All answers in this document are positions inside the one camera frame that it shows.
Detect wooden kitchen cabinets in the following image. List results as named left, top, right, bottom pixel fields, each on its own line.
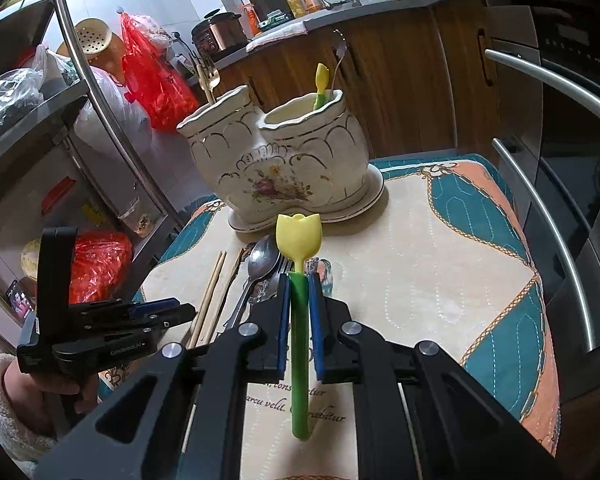
left=215, top=5, right=496, bottom=161

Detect stainless built-in oven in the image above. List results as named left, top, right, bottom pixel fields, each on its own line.
left=482, top=0, right=600, bottom=401

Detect gold fork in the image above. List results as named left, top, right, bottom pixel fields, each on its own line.
left=196, top=56, right=222, bottom=106

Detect cream floral ceramic utensil holder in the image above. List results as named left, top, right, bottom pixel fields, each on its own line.
left=176, top=85, right=371, bottom=223

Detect silver fork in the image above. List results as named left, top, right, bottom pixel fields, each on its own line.
left=252, top=255, right=293, bottom=306

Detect printed quilted table mat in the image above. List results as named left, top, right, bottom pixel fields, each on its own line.
left=100, top=154, right=563, bottom=480

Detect clear bag with dark contents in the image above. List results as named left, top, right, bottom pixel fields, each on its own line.
left=0, top=45, right=88, bottom=148

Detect red box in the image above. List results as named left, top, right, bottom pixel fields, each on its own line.
left=40, top=177, right=76, bottom=216

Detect white towel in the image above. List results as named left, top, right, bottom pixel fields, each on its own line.
left=245, top=19, right=307, bottom=53

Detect small silver spoon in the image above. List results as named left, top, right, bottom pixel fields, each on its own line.
left=328, top=40, right=352, bottom=97

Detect yellow tulip spoon green handle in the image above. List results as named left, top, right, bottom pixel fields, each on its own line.
left=275, top=212, right=323, bottom=442

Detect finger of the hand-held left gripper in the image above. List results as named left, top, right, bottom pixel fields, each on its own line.
left=86, top=320, right=175, bottom=344
left=71, top=298, right=197, bottom=323

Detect person's left hand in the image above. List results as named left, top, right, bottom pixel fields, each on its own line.
left=2, top=357, right=101, bottom=433

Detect wooden chopstick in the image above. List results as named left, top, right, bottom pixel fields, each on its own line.
left=200, top=254, right=229, bottom=346
left=187, top=251, right=224, bottom=350

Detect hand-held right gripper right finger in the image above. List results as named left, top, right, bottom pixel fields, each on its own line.
left=307, top=274, right=565, bottom=480

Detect gold colander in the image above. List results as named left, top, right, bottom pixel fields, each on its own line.
left=55, top=17, right=126, bottom=76

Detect crumpled red plastic bag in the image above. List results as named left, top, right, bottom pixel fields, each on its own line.
left=67, top=232, right=133, bottom=306

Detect metal storage rack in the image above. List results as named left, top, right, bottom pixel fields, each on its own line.
left=0, top=0, right=191, bottom=356

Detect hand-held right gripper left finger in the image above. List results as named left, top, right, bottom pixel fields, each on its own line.
left=32, top=271, right=291, bottom=480

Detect copper rice cooker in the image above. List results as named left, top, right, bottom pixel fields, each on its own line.
left=191, top=9, right=248, bottom=56

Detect green white box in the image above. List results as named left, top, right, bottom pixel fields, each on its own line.
left=257, top=10, right=291, bottom=28

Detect grey kitchen countertop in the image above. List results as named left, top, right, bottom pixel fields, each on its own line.
left=207, top=0, right=571, bottom=73

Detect yellow tulip spoon lime handle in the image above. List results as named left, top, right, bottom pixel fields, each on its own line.
left=314, top=62, right=331, bottom=111

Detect clear plastic cup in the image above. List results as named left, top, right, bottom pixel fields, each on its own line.
left=117, top=195, right=153, bottom=236

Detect white plastic bag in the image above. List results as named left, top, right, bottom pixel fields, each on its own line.
left=72, top=67, right=153, bottom=161

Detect person's left forearm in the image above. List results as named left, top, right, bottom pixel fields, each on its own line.
left=0, top=352, right=56, bottom=466

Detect large silver spoon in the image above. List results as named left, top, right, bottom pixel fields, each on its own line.
left=225, top=233, right=282, bottom=333

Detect cream ceramic saucer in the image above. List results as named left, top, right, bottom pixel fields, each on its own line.
left=227, top=167, right=386, bottom=233

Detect hanging red plastic bag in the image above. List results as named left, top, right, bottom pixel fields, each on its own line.
left=120, top=12, right=201, bottom=133

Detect orange spray bottle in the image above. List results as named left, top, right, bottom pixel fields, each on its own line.
left=242, top=2, right=263, bottom=36

